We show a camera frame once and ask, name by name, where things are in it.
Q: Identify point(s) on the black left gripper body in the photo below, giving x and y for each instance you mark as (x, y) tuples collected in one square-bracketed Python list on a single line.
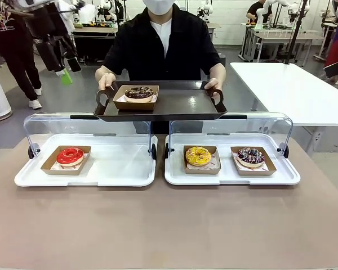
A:
[(57, 25)]

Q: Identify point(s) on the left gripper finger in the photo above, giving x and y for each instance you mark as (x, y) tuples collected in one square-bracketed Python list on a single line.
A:
[(70, 62), (49, 56)]

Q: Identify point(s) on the chocolate nut donut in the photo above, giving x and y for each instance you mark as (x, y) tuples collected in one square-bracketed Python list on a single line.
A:
[(138, 94)]

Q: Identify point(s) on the brown cardboard donut box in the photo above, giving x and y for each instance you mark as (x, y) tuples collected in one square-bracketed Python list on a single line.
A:
[(256, 173), (202, 171), (62, 172), (133, 106)]

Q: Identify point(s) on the dark brown serving tray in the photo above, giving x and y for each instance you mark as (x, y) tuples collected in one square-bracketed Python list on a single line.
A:
[(180, 104)]

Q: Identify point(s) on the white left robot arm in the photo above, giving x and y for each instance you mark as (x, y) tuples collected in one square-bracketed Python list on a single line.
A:
[(33, 5)]

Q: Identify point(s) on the person's left forearm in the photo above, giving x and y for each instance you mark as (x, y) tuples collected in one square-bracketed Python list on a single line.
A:
[(218, 70)]

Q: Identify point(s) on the person's right forearm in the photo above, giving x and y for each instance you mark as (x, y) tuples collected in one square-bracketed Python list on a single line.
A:
[(105, 70)]

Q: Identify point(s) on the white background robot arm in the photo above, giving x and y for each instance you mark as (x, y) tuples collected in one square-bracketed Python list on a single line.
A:
[(263, 11)]

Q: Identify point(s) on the person in black shirt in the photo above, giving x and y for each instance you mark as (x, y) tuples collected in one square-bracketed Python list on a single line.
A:
[(141, 42)]

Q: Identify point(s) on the red glazed donut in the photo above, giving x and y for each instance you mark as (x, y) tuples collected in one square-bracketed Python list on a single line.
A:
[(63, 157)]

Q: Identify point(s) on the yellow sprinkled donut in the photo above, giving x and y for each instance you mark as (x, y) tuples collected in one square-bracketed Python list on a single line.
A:
[(191, 157)]

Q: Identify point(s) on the seated background person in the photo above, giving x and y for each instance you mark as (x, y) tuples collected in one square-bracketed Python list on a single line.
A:
[(255, 11)]

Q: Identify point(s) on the chocolate rainbow sprinkle donut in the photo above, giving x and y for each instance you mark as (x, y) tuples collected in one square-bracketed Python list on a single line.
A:
[(243, 157)]

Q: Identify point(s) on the person's right hand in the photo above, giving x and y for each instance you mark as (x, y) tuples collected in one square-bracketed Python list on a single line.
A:
[(105, 80)]

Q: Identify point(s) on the person's left hand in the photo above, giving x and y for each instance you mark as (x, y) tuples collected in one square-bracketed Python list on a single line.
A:
[(214, 84)]

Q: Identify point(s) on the bystander in black clothes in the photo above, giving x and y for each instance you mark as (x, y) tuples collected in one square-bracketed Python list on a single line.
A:
[(11, 42)]

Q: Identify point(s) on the clear hinged tray cover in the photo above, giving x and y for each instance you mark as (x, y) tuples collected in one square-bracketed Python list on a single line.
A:
[(59, 126), (270, 126)]

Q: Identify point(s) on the white face mask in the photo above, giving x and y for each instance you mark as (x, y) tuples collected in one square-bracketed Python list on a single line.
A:
[(159, 6)]

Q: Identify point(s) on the white display tray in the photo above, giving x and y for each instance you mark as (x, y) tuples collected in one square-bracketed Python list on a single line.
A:
[(231, 178), (118, 168)]

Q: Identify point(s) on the grey background workbench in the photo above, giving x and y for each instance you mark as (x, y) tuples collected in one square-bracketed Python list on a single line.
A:
[(276, 38)]

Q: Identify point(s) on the white side table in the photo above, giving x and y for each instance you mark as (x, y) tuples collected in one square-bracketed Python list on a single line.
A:
[(293, 90)]

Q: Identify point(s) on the dark clipboard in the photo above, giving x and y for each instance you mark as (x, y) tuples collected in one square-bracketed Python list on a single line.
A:
[(336, 67)]

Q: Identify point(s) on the black frame background table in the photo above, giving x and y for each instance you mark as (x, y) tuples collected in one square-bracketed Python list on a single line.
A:
[(95, 42)]

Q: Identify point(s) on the black camera stand pole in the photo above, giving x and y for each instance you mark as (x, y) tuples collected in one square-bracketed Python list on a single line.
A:
[(295, 31)]

